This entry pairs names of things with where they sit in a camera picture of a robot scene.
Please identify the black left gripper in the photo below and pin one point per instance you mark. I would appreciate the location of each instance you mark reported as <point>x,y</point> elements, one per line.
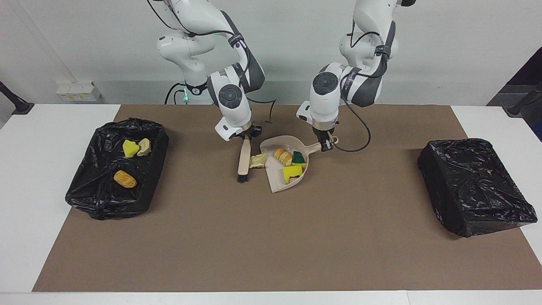
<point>325,137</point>

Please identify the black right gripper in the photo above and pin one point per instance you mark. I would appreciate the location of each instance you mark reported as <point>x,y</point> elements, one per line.
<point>253,132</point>

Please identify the beige brush with black bristles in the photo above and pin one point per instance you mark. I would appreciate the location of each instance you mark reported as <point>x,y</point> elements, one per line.
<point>244,159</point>

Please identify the pale beige foam chunk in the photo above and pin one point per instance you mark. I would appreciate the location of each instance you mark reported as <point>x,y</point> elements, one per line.
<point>258,161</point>

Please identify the small green sponge wedge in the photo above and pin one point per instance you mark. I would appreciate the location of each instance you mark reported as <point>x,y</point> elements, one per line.
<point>299,157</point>

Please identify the orange striped bread piece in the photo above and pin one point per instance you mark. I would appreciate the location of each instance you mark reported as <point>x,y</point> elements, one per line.
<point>144,146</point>
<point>283,156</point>

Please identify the beige plastic dustpan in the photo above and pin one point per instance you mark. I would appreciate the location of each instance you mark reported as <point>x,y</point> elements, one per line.
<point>275,178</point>

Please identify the green and yellow sponge piece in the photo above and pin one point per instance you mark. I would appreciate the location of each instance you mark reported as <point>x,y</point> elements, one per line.
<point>130,148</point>

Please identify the brown fried croquette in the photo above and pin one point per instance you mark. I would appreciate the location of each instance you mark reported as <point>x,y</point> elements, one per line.
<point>125,179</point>

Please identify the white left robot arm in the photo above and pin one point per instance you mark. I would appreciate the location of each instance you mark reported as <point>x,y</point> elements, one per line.
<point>326,84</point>

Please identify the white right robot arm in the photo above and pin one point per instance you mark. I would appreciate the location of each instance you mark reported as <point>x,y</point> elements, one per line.
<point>230,95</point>

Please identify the bin with black trash bag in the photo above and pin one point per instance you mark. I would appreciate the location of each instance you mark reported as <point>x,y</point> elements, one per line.
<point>470,186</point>
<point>97,195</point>

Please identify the brown paper table mat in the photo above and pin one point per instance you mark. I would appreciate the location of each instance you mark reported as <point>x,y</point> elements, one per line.
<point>296,254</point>

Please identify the white power strip box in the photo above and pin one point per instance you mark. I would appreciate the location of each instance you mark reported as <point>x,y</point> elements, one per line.
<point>78,91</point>

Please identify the black stand pole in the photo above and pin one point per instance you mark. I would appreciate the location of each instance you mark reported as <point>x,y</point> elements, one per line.
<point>525,101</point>
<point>19,106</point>

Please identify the dark background panel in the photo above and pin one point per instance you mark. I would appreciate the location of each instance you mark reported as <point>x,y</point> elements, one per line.
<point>529,72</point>

